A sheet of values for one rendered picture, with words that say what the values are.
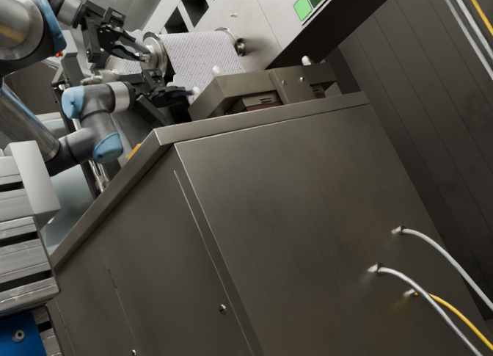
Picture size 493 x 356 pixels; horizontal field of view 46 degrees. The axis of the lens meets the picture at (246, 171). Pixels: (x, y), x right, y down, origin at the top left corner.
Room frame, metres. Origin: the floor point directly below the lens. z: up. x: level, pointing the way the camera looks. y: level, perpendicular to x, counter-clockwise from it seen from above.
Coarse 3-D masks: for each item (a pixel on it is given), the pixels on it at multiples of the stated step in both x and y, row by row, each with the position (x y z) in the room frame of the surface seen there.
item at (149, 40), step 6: (228, 36) 1.66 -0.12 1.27; (144, 42) 1.54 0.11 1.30; (150, 42) 1.52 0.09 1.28; (156, 42) 1.50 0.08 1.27; (156, 48) 1.51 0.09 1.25; (162, 60) 1.51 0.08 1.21; (168, 60) 1.52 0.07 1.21; (168, 66) 1.54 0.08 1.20; (150, 72) 1.57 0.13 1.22; (156, 72) 1.55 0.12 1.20; (168, 72) 1.55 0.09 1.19; (174, 72) 1.57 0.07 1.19
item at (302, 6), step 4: (300, 0) 1.51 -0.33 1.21; (304, 0) 1.50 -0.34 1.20; (296, 4) 1.53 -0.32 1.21; (300, 4) 1.52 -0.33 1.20; (304, 4) 1.51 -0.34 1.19; (308, 4) 1.50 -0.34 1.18; (296, 8) 1.53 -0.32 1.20; (300, 8) 1.52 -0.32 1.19; (304, 8) 1.51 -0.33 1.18; (308, 8) 1.50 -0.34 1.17; (300, 12) 1.53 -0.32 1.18; (304, 12) 1.52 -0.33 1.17; (308, 12) 1.51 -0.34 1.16; (300, 16) 1.53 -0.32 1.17; (304, 16) 1.52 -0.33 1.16
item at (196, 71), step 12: (180, 60) 1.52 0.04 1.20; (192, 60) 1.55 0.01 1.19; (204, 60) 1.57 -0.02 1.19; (216, 60) 1.60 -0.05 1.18; (228, 60) 1.63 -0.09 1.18; (180, 72) 1.51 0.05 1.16; (192, 72) 1.54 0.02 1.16; (204, 72) 1.56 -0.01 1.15; (228, 72) 1.61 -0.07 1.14; (240, 72) 1.64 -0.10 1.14; (192, 84) 1.53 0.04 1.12; (204, 84) 1.55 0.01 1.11; (192, 96) 1.52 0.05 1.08
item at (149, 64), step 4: (152, 48) 1.51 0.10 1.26; (140, 52) 1.54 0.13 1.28; (152, 52) 1.51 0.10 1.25; (156, 52) 1.52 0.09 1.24; (152, 56) 1.51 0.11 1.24; (156, 56) 1.52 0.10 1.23; (148, 60) 1.53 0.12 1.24; (152, 60) 1.51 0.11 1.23; (156, 60) 1.52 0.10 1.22; (144, 64) 1.55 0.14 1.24; (148, 64) 1.53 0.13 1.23; (152, 64) 1.52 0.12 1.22; (156, 64) 1.53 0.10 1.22; (144, 68) 1.55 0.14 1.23; (148, 68) 1.54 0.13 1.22
